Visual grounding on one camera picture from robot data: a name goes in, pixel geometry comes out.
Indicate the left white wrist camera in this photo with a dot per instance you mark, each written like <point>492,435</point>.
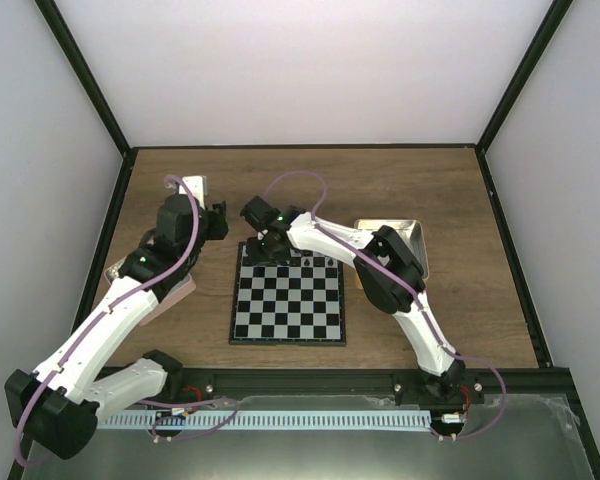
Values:
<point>198,187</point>

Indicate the black cage frame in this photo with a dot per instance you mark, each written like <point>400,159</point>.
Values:
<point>525,380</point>

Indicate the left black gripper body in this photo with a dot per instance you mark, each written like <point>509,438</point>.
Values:
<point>220,229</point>

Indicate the black and white chessboard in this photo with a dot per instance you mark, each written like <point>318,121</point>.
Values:
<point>288,304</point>

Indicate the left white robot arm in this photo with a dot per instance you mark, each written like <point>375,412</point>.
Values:
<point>61,402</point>

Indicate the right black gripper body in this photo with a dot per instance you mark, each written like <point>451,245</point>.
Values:
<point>267,254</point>

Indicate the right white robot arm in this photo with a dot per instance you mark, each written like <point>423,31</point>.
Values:
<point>392,278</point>

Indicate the yellow tin of black pieces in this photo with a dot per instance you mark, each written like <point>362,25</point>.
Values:
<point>405,240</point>

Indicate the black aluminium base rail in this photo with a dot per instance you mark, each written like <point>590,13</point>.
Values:
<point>403,384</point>

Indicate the light blue slotted cable duct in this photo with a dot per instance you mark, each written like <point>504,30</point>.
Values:
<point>283,420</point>

